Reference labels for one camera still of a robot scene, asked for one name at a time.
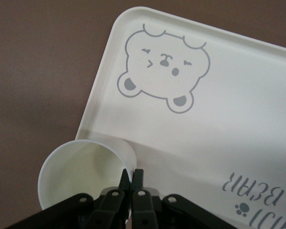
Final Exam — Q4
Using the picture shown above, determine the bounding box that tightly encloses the cream bear print tray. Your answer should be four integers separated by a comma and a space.
75, 6, 286, 229

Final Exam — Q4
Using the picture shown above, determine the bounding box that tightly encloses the brown table cover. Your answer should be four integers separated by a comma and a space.
0, 0, 286, 229

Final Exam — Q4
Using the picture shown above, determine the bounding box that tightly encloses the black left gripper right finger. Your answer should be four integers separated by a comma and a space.
132, 168, 232, 229

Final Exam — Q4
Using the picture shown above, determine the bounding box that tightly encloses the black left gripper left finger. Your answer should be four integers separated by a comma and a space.
4, 168, 131, 229

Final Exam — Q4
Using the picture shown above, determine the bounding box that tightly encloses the white IKEA cup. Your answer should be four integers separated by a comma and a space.
37, 139, 137, 215

